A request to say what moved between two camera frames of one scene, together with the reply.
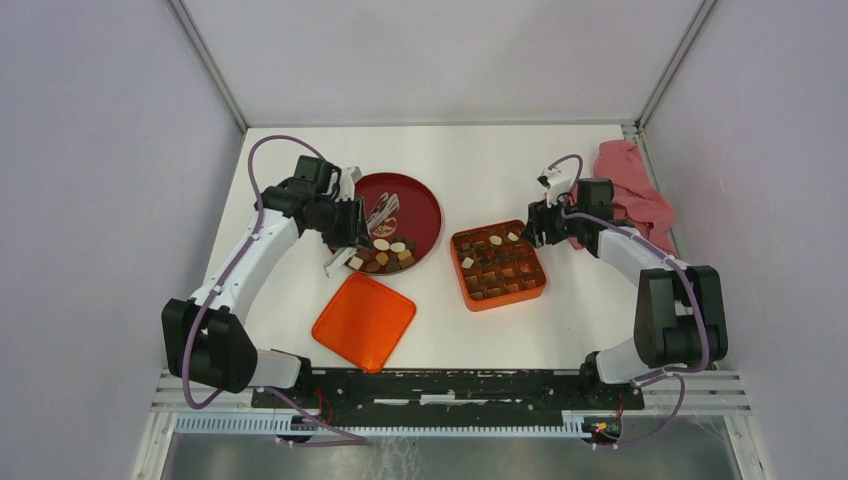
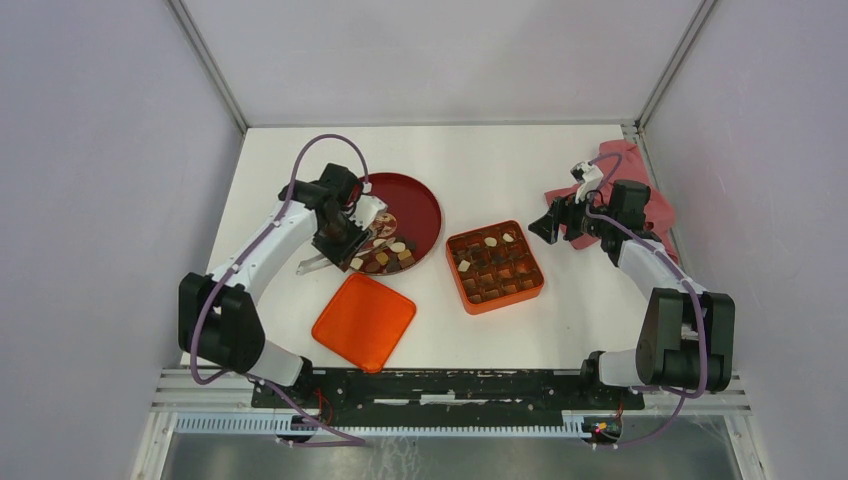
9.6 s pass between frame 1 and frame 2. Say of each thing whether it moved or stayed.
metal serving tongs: moved
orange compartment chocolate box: stayed
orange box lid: stayed
